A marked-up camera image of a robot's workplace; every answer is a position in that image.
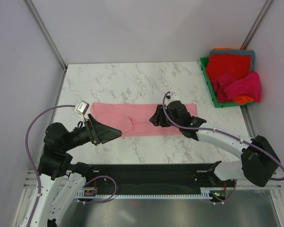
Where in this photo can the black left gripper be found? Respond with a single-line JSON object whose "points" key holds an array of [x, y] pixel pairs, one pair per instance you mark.
{"points": [[104, 133]]}

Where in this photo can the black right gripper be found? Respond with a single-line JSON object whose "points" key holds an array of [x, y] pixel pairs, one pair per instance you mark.
{"points": [[155, 118]]}

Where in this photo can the pink t-shirt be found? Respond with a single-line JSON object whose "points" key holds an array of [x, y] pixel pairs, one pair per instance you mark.
{"points": [[132, 120]]}

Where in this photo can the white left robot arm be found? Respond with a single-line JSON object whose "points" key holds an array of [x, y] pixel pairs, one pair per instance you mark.
{"points": [[58, 180]]}

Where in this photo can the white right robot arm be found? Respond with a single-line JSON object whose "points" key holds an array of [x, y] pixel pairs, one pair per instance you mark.
{"points": [[257, 159]]}

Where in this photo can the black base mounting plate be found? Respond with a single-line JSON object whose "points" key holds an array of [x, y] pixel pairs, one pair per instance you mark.
{"points": [[156, 178]]}

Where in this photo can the green plastic bin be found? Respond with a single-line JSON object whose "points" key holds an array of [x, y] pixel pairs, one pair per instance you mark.
{"points": [[203, 64]]}

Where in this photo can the magenta t-shirt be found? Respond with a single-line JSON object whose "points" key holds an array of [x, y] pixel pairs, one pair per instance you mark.
{"points": [[227, 88]]}

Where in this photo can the red t-shirt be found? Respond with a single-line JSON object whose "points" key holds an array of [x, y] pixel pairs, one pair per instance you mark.
{"points": [[238, 66]]}

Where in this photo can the orange t-shirt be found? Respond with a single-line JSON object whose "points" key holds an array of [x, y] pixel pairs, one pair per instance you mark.
{"points": [[243, 100]]}

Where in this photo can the grey t-shirt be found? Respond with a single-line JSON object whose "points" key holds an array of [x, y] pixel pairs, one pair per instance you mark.
{"points": [[249, 53]]}

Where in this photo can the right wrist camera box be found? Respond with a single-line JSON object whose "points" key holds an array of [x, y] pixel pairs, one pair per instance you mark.
{"points": [[172, 97]]}

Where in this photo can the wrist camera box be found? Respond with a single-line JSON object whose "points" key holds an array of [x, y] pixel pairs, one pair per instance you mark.
{"points": [[172, 97], [81, 108]]}

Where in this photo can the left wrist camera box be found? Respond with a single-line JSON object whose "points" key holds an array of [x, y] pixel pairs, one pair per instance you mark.
{"points": [[81, 108]]}

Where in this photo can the aluminium front rail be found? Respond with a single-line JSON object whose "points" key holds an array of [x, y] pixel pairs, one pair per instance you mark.
{"points": [[31, 181]]}

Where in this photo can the white slotted cable duct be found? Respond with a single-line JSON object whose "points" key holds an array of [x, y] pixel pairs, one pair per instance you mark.
{"points": [[204, 194]]}

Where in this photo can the right aluminium frame post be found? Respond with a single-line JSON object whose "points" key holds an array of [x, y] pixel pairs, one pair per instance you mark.
{"points": [[257, 23]]}

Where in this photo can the aluminium frame post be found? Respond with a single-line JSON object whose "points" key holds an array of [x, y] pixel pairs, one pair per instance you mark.
{"points": [[257, 23], [48, 38]]}

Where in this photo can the left aluminium frame post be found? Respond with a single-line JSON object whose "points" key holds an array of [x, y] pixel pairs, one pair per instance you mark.
{"points": [[48, 38]]}

